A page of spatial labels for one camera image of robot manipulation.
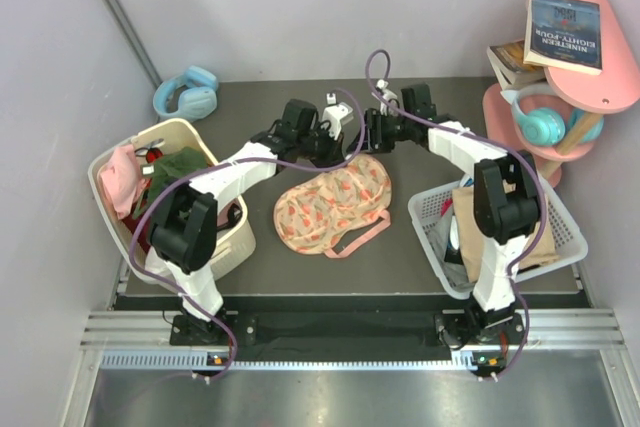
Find white perforated plastic basket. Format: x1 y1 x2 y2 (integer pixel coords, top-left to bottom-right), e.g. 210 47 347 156
408 178 588 311

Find beige folded garment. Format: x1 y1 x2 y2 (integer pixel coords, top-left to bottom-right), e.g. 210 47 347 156
452 186 559 282

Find stacked paperback books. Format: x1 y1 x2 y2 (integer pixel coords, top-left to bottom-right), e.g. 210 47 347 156
486 39 546 90

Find pink bra strap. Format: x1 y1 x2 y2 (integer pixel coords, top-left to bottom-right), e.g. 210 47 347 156
324 210 392 260

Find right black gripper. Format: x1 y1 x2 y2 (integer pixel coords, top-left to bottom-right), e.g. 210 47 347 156
346 110 414 156

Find blue headphones on table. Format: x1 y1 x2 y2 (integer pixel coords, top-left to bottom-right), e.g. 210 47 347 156
152 65 219 122

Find floral mesh laundry bag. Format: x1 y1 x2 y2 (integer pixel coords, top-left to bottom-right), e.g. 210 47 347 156
273 154 392 259

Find white garment in basket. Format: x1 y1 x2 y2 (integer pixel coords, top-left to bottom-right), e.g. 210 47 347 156
144 247 172 278

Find teal headphones on shelf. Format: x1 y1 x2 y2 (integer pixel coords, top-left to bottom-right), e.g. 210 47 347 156
501 82 586 147

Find Nineteen Eighty-Four book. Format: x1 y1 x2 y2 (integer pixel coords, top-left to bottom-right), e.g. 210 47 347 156
523 0 602 75

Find red garment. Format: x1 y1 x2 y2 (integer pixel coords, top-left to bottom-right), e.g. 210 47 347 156
122 214 150 254

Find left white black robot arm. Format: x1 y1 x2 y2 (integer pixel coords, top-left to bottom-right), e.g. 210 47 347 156
140 99 363 346

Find aluminium rail frame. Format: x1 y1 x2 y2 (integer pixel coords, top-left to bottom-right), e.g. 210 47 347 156
62 259 640 427

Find dark green garment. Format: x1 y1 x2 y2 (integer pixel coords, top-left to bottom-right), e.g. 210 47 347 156
131 147 210 220

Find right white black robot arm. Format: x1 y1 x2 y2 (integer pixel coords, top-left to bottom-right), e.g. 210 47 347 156
362 79 547 343

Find pink garment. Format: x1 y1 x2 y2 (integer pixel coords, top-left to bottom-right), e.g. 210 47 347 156
99 144 148 220

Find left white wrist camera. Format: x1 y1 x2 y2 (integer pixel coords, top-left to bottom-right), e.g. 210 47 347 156
321 93 354 140

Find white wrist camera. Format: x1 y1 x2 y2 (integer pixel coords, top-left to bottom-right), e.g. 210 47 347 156
321 93 354 140
376 79 400 117

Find grey garment in basket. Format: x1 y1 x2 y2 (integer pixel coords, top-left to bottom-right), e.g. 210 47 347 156
428 218 472 292

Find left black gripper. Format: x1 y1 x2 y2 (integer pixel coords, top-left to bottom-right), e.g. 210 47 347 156
296 121 346 173

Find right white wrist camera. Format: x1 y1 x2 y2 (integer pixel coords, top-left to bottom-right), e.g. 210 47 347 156
376 79 400 117

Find pink tiered shelf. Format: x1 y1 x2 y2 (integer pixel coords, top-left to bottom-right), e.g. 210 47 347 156
483 0 639 187

